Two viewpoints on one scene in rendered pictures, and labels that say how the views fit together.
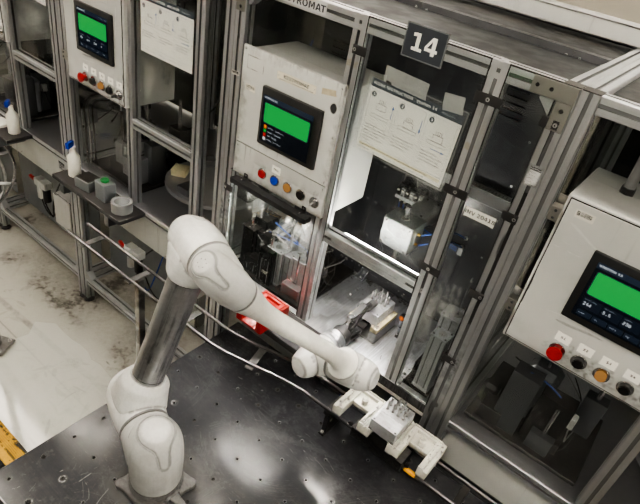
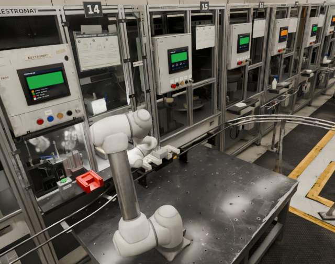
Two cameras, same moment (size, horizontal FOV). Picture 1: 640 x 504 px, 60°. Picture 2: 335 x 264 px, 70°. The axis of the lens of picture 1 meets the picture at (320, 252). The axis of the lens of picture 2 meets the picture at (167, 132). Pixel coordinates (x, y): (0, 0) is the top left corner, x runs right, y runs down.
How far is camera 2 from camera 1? 1.56 m
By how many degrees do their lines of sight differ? 64
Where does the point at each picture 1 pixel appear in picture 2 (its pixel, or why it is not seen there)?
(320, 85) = (54, 50)
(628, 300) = (178, 57)
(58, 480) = not seen: outside the picture
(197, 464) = not seen: hidden behind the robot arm
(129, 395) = (143, 224)
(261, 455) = (156, 206)
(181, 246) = (120, 127)
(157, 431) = (168, 209)
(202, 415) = not seen: hidden behind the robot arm
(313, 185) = (74, 102)
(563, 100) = (141, 10)
